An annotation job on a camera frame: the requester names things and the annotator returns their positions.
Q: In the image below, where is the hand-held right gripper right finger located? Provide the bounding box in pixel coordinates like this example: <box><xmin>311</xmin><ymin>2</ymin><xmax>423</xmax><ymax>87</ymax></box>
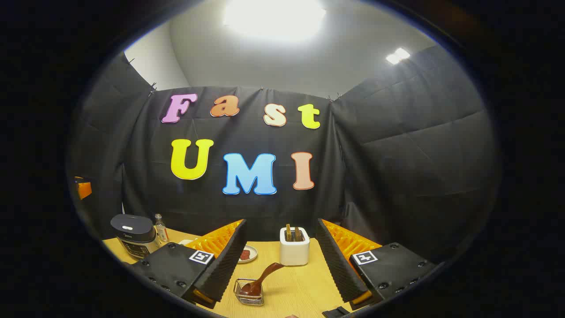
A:
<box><xmin>316</xmin><ymin>218</ymin><xmax>437</xmax><ymax>312</ymax></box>

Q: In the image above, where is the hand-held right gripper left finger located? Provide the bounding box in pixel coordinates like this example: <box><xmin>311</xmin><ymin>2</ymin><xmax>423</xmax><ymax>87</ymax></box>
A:
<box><xmin>130</xmin><ymin>219</ymin><xmax>248</xmax><ymax>310</ymax></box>

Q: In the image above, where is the brown wooden spoon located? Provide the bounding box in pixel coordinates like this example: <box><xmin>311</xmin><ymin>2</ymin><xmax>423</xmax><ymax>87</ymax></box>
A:
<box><xmin>240</xmin><ymin>262</ymin><xmax>285</xmax><ymax>296</ymax></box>

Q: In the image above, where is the wire chopstick holder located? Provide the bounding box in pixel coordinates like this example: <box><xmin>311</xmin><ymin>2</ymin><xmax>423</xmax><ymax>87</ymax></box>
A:
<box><xmin>233</xmin><ymin>278</ymin><xmax>265</xmax><ymax>306</ymax></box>

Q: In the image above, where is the dark grey rice cooker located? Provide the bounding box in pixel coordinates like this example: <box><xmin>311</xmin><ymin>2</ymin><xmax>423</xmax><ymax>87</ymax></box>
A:
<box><xmin>110</xmin><ymin>214</ymin><xmax>162</xmax><ymax>260</ymax></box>

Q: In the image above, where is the white round plate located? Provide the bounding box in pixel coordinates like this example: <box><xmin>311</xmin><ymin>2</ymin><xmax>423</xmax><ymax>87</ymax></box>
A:
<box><xmin>237</xmin><ymin>245</ymin><xmax>258</xmax><ymax>264</ymax></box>

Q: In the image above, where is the white toaster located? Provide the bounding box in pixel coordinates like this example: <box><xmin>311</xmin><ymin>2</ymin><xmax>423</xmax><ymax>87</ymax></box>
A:
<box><xmin>280</xmin><ymin>227</ymin><xmax>310</xmax><ymax>266</ymax></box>

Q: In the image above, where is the small glass bottle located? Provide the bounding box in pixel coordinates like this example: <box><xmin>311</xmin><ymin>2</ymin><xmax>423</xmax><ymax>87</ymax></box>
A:
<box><xmin>154</xmin><ymin>214</ymin><xmax>169</xmax><ymax>242</ymax></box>

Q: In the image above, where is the black backdrop cloth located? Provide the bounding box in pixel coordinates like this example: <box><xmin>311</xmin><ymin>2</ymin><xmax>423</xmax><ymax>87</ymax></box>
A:
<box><xmin>66</xmin><ymin>44</ymin><xmax>501</xmax><ymax>265</ymax></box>

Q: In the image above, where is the small ceiling light panel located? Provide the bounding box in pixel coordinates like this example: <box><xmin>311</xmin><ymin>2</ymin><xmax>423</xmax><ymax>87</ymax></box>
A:
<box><xmin>386</xmin><ymin>48</ymin><xmax>411</xmax><ymax>64</ymax></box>

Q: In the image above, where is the large ceiling light panel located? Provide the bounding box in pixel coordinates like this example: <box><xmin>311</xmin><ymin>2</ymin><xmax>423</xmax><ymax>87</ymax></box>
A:
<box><xmin>223</xmin><ymin>0</ymin><xmax>327</xmax><ymax>42</ymax></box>

